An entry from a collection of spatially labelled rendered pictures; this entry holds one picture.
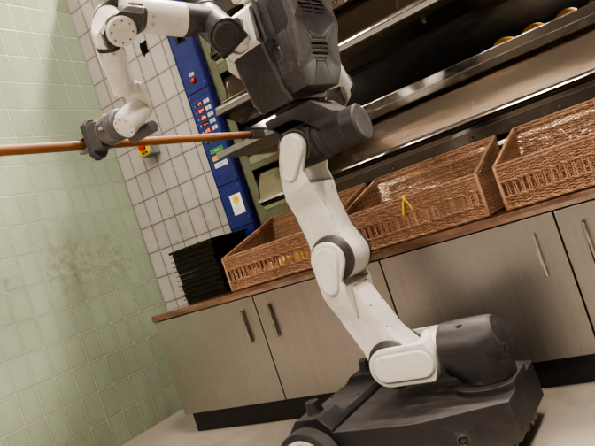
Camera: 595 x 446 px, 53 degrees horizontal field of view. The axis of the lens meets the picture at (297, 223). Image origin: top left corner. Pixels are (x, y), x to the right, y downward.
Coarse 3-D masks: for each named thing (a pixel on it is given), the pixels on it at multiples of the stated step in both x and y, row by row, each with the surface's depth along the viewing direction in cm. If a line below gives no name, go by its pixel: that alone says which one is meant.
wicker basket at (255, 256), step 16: (352, 192) 271; (272, 224) 295; (288, 224) 290; (256, 240) 280; (272, 240) 291; (288, 240) 237; (304, 240) 234; (240, 256) 251; (256, 256) 247; (272, 256) 243; (304, 256) 235; (240, 272) 253; (256, 272) 248; (272, 272) 244; (288, 272) 240; (240, 288) 254
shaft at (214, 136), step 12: (228, 132) 240; (240, 132) 246; (12, 144) 161; (24, 144) 163; (36, 144) 166; (48, 144) 169; (60, 144) 173; (72, 144) 176; (84, 144) 179; (120, 144) 191; (132, 144) 196; (144, 144) 201; (156, 144) 206; (0, 156) 158
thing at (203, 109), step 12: (204, 96) 307; (192, 108) 312; (204, 108) 308; (204, 120) 309; (216, 120) 305; (204, 132) 310; (216, 132) 306; (216, 144) 307; (216, 156) 308; (216, 168) 310; (228, 168) 305
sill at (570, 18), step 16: (576, 16) 216; (528, 32) 225; (544, 32) 222; (496, 48) 232; (512, 48) 229; (464, 64) 239; (432, 80) 247; (384, 96) 259; (400, 96) 255; (368, 112) 264; (256, 160) 299
